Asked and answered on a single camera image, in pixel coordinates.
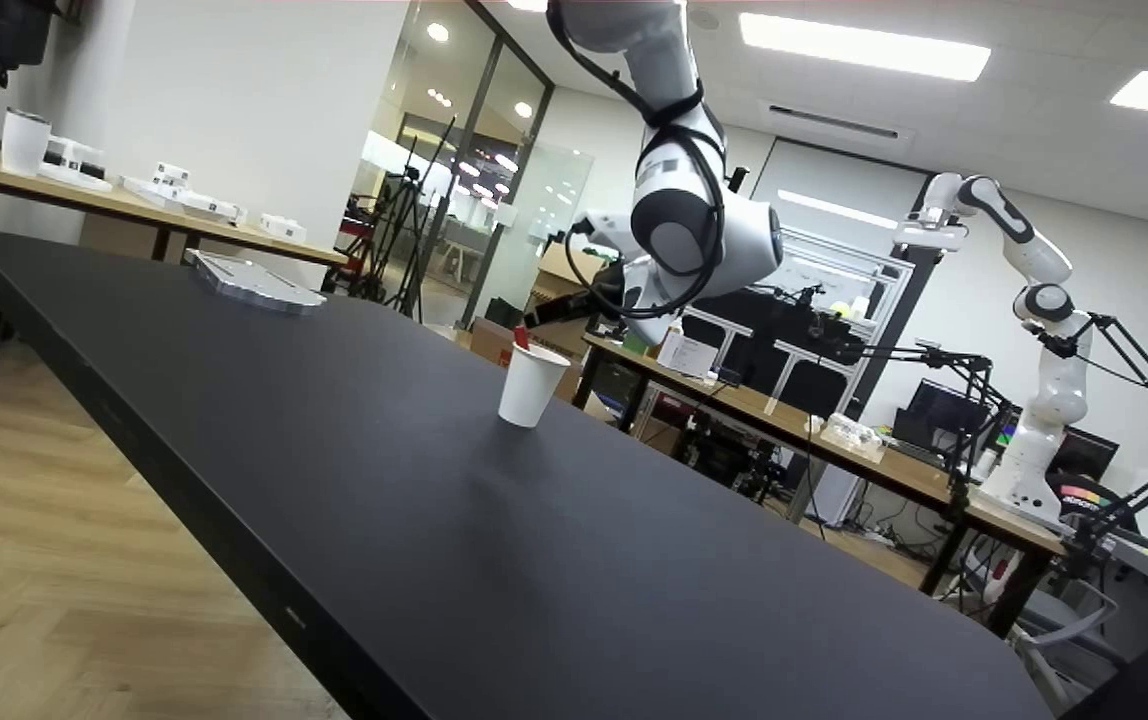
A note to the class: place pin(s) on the wooden side desk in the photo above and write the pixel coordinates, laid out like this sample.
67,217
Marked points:
124,207

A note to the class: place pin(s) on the wooden desk with black legs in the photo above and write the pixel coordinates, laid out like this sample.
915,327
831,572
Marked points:
968,513

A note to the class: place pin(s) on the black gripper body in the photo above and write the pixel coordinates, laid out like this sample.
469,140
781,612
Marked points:
572,305

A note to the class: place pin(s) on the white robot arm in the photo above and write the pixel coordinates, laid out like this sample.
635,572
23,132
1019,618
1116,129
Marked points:
690,233

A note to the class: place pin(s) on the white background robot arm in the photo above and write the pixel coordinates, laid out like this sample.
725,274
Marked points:
1049,318

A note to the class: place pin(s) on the white paper cup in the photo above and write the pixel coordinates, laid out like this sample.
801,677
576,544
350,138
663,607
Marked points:
530,381

